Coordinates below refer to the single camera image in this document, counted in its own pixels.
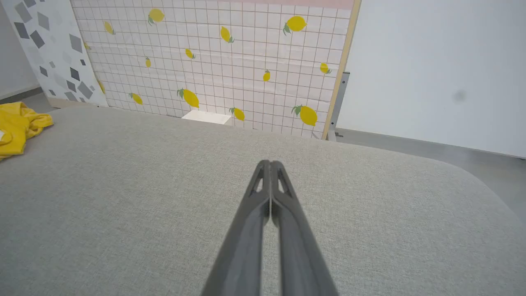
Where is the white rectangular box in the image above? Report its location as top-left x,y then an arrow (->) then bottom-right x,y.
181,109 -> 232,125

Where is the grey terrazzo print panel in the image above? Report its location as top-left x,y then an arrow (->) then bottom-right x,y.
0,0 -> 108,108

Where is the grey metal panel stand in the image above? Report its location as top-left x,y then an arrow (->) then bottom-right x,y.
327,72 -> 351,143

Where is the grey fabric sofa seat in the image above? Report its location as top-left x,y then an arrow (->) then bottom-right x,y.
0,106 -> 526,296

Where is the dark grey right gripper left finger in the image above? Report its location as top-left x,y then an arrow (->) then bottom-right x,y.
201,160 -> 272,296

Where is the yellow and white printed t-shirt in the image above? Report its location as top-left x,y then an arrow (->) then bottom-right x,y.
0,102 -> 54,160

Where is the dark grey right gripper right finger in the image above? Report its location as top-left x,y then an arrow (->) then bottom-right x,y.
271,161 -> 340,296

